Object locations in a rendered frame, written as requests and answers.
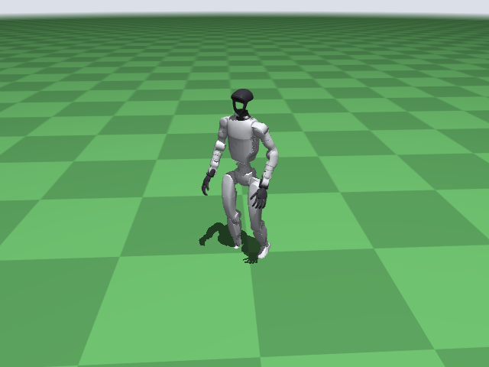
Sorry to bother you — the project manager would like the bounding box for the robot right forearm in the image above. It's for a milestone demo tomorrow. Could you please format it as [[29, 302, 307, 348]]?
[[208, 142, 222, 175]]

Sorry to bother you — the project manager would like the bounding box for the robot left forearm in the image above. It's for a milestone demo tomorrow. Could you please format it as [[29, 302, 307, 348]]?
[[261, 151, 278, 186]]

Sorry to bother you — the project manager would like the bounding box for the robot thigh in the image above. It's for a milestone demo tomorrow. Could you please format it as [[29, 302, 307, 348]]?
[[222, 171, 241, 222], [248, 177, 264, 232]]

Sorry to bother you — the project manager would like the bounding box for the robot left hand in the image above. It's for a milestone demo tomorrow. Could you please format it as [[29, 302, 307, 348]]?
[[250, 179, 269, 209]]

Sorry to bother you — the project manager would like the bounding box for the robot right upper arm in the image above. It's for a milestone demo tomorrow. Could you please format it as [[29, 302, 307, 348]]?
[[215, 116, 231, 151]]

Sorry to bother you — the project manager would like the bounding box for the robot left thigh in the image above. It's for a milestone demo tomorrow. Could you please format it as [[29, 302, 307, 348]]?
[[248, 177, 264, 232]]

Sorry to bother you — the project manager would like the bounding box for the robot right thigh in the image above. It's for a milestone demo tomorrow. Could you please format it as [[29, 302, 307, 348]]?
[[222, 171, 241, 222]]

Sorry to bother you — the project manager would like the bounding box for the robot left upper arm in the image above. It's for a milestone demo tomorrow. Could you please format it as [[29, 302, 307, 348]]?
[[251, 122, 279, 160]]

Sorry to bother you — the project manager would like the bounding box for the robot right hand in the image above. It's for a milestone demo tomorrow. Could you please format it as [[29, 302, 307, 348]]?
[[202, 169, 215, 195]]

